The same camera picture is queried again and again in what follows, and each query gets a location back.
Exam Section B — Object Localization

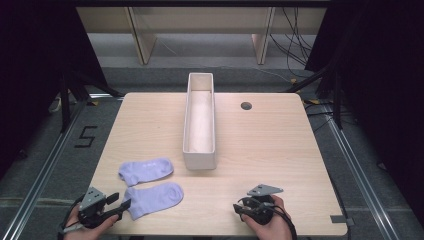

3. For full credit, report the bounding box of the aluminium floor rail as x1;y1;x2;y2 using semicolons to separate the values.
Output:
319;102;402;240
0;98;125;240

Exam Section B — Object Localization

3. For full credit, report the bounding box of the bundle of black floor cables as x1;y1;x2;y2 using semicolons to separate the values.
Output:
268;7;318;78

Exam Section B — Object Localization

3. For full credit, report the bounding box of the black metal stand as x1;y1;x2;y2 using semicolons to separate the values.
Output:
58;70;125;134
282;61;346;131

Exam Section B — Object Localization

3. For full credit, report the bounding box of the dark curtain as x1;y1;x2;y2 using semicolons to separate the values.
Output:
304;0;424;231
0;0;109;181

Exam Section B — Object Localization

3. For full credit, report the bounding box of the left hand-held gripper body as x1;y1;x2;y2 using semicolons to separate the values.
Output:
78;186;112;230

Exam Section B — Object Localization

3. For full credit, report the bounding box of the long white storage box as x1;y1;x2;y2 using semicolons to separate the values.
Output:
182;72;217;171

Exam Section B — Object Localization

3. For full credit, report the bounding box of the person's right hand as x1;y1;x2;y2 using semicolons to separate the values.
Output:
240;194;295;240

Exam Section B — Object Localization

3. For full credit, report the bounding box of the grey tape strip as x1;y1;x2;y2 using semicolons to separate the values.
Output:
330;214;355;227

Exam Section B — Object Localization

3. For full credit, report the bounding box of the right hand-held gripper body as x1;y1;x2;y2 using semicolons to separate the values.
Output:
237;183;285;226

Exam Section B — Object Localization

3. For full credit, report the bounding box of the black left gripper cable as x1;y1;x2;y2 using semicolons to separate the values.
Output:
57;194;86;240

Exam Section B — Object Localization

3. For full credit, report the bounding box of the person's left hand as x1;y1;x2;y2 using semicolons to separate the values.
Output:
63;204;120;240

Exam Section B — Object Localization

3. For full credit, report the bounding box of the lavender ankle sock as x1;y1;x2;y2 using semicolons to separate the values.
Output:
118;157;175;188
123;181;185;222

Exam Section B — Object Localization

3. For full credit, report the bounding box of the light wooden shelf unit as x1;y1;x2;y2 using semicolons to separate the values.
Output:
75;6;328;66

